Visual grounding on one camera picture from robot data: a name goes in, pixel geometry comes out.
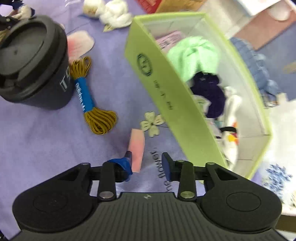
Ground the purple floral tablecloth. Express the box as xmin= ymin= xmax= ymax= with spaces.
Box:
xmin=0 ymin=0 xmax=296 ymax=239

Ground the pink sponge block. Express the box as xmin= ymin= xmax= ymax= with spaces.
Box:
xmin=128 ymin=128 xmax=145 ymax=173

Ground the yellow shoelace bundle blue band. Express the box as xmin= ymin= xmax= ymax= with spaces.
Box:
xmin=69 ymin=56 xmax=117 ymax=135

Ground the dark navy cloth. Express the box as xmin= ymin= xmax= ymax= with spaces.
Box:
xmin=190 ymin=72 xmax=226 ymax=118

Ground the pink tissue packet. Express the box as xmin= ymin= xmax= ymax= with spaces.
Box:
xmin=156 ymin=31 xmax=185 ymax=53

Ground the green cardboard box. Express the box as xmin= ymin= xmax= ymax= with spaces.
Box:
xmin=125 ymin=11 xmax=271 ymax=179

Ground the red cracker box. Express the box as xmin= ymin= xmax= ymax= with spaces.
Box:
xmin=136 ymin=0 xmax=163 ymax=14

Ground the floral plastic bag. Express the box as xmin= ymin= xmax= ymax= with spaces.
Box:
xmin=252 ymin=100 xmax=295 ymax=216

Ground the green towel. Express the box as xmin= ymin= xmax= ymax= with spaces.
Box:
xmin=166 ymin=36 xmax=220 ymax=82

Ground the white colourful sock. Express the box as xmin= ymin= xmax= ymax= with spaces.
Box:
xmin=217 ymin=86 xmax=242 ymax=170

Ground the black coffee cup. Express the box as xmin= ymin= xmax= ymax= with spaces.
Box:
xmin=1 ymin=15 xmax=74 ymax=110

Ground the dark blue bedroom poster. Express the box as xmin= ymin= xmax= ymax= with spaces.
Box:
xmin=229 ymin=4 xmax=296 ymax=107

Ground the white knotted sock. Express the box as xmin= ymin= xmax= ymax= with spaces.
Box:
xmin=83 ymin=0 xmax=133 ymax=29

